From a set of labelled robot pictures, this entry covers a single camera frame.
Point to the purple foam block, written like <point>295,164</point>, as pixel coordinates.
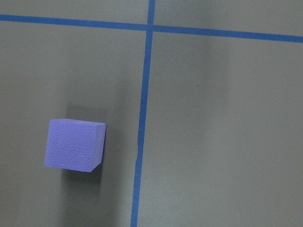
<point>75,144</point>

